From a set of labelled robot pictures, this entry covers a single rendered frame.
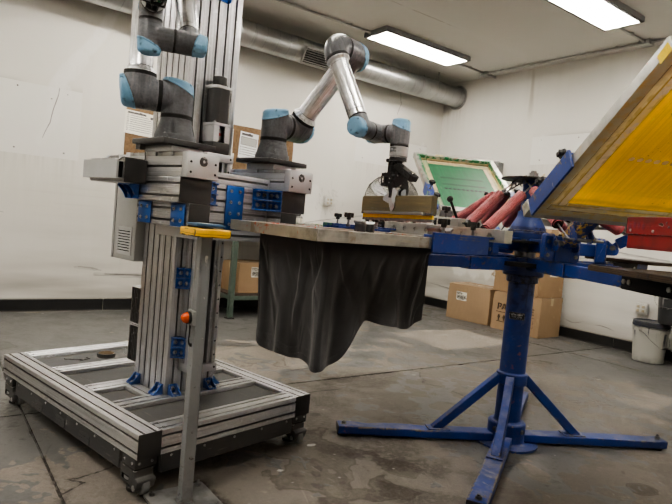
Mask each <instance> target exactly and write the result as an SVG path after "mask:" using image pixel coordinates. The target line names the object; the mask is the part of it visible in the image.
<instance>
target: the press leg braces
mask: <svg viewBox="0 0 672 504"><path fill-rule="evenodd" d="M499 377H500V375H499V374H498V373H497V372H495V373H493V374H492V375H491V376H490V377H489V378H487V379H486V380H485V381H484V382H482V383H481V384H480V385H479V386H477V387H476V388H475V389H474V390H472V391H471V392H470V393H469V394H467V395H466V396H465V397H464V398H462V399H461V400H460V401H459V402H457V403H456V404H455V405H454V406H452V407H451V408H450V409H449V410H448V411H446V412H445V413H444V414H443V415H441V416H440V417H439V418H438V419H436V420H435V421H434V422H433V423H431V424H425V426H426V427H427V428H428V430H442V431H450V429H449V427H448V426H447V425H448V424H449V423H450V422H451V421H453V420H454V419H455V418H456V417H457V416H459V415H460V414H461V413H462V412H464V411H465V410H466V409H467V408H469V407H470V406H471V405H472V404H474V403H475V402H476V401H477V400H479V399H480V398H481V397H482V396H484V395H485V394H486V393H487V392H488V391H490V390H491V389H492V388H493V387H495V386H496V385H497V384H498V383H499ZM526 387H527V388H528V389H529V390H530V391H531V392H532V394H533V395H534V396H535V397H536V398H537V399H538V400H539V401H540V403H541V404H542V405H543V406H544V407H545V408H546V409H547V411H548V412H549V413H550V414H551V415H552V416H553V417H554V418H555V420H556V421H557V422H558V423H559V424H560V425H561V426H562V427H563V429H564V430H565V431H564V430H559V432H560V433H561V434H563V435H564V436H566V437H586V436H585V435H583V434H582V433H580V432H579V431H577V430H576V429H575V428H574V427H573V426H572V424H571V423H570V422H569V421H568V420H567V419H566V418H565V416H564V415H563V414H562V413H561V412H560V411H559V410H558V409H557V407H556V406H555V405H554V404H553V403H552V402H551V401H550V399H549V398H548V397H547V396H546V395H545V394H544V393H543V391H542V390H541V389H540V388H539V387H538V386H537V385H536V384H535V382H534V381H533V380H532V379H531V378H530V377H529V376H528V378H527V385H526ZM513 388H514V378H513V377H507V376H506V379H505V385H504V391H503V396H502V402H501V407H500V412H499V417H498V422H497V427H496V432H495V437H494V441H493V446H492V448H490V449H489V451H488V454H487V456H486V458H490V459H494V460H498V461H503V459H504V456H505V453H506V452H505V451H502V449H503V444H504V439H505V434H506V429H507V424H508V418H509V413H510V407H511V401H512V395H513Z"/></svg>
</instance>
